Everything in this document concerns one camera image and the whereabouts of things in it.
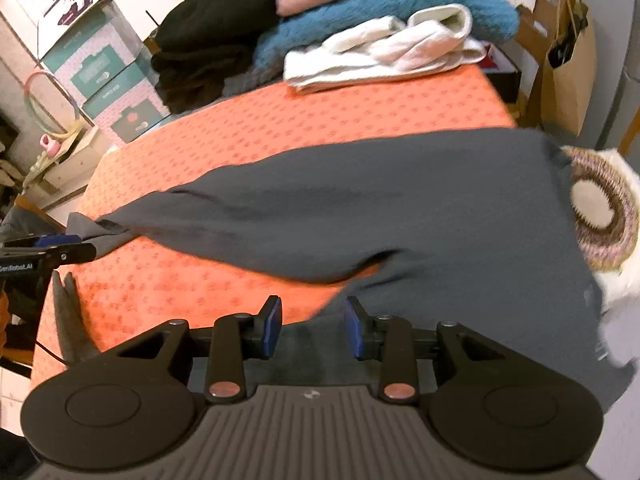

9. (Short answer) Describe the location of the dark grey sweater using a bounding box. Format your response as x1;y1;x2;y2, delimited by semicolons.
67;129;634;408

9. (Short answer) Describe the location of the pink kettlebell toy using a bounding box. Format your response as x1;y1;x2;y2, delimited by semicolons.
39;133;61;158

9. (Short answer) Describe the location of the pink green hula hoop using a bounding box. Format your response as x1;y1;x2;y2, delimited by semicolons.
23;67;84;139

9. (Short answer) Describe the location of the black box with red item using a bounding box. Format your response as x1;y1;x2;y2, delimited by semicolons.
478;42;522;104

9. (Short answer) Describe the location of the black folded garment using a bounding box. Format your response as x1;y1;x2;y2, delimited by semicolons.
151;0;279;114

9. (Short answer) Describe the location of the white folded garment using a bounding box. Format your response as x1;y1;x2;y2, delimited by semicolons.
283;4;486;93

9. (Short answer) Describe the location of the brown paper bag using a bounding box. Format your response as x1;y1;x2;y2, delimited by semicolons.
515;0;597;136

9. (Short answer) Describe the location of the teal knitted sweater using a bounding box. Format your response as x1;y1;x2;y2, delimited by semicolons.
250;0;520;84

